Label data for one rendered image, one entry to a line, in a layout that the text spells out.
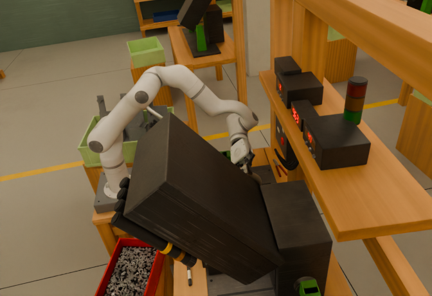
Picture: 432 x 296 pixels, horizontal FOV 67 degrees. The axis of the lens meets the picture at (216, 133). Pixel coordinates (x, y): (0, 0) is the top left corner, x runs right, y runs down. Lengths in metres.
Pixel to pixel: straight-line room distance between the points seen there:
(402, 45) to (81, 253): 2.70
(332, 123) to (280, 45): 0.80
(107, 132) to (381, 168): 1.17
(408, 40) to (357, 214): 0.39
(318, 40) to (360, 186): 0.58
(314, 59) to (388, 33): 0.57
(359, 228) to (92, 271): 2.30
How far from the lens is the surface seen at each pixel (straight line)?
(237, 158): 1.41
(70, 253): 3.02
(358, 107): 0.99
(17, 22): 8.66
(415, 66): 0.68
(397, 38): 0.73
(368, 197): 0.89
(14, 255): 3.28
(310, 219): 1.21
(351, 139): 0.94
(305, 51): 1.27
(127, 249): 1.69
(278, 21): 1.67
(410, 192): 0.93
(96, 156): 2.33
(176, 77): 1.40
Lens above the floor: 2.15
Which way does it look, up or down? 34 degrees down
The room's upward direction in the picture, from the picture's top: 7 degrees counter-clockwise
